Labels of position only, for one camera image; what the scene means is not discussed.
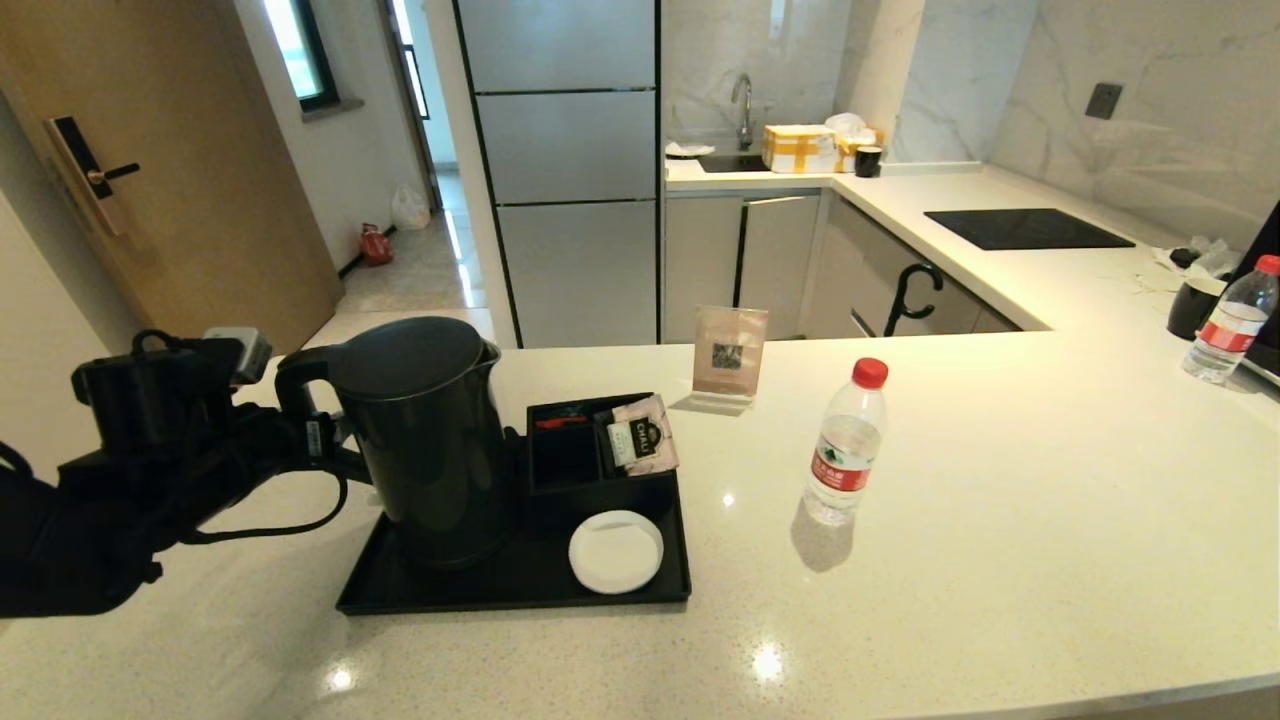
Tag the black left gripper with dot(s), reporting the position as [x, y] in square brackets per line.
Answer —
[250, 455]

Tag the black electric kettle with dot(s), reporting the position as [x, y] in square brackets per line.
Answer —
[430, 450]

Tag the red-capped water bottle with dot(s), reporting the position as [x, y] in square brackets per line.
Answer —
[845, 450]
[1225, 325]

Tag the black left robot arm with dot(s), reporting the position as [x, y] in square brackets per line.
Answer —
[70, 530]

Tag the pink tea bag packet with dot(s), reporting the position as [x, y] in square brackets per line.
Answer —
[645, 440]

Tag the small black cup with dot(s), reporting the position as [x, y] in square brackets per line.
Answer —
[868, 162]

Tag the red bag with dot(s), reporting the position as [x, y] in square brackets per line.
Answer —
[377, 247]

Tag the white panel cabinet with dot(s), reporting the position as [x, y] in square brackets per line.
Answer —
[40, 330]

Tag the wooden door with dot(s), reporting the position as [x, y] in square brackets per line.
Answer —
[200, 180]

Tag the black rectangular tray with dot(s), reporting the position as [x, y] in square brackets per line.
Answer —
[500, 590]

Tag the white plastic bag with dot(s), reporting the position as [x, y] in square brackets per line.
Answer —
[410, 211]

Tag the red sachet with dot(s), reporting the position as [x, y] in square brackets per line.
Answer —
[558, 423]

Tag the black organizer box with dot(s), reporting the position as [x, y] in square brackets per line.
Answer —
[565, 470]

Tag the white round coaster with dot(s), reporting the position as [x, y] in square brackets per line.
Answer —
[615, 552]

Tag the black-framed window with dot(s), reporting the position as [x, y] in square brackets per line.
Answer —
[315, 60]

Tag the grey refrigerator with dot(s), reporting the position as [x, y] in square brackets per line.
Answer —
[570, 150]

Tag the white base cabinet door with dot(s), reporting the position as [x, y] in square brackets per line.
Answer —
[703, 270]
[780, 265]

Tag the acrylic QR code sign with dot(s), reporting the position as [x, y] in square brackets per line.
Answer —
[730, 350]

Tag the white dish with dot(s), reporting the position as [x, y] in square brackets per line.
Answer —
[688, 151]

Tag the dark kitchen sink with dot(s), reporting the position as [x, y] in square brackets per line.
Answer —
[735, 164]

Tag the chrome faucet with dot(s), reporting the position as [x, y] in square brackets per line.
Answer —
[746, 104]

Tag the large yellow-taped cardboard box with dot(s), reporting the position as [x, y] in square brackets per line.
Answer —
[798, 151]

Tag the grey corner base cabinet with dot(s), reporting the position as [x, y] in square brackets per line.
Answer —
[860, 250]

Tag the white tissue wad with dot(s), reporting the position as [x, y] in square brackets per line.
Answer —
[845, 124]

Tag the black induction cooktop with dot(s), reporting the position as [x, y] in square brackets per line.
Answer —
[1025, 229]

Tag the black mug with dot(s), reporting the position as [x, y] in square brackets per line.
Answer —
[1190, 311]

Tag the small black object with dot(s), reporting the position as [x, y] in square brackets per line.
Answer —
[1185, 257]

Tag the crumpled clear plastic wrap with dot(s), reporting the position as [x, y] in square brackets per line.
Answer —
[1215, 261]

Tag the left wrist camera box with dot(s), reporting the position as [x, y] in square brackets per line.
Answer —
[160, 385]

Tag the dark wall socket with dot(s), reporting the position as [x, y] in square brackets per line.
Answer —
[1103, 102]

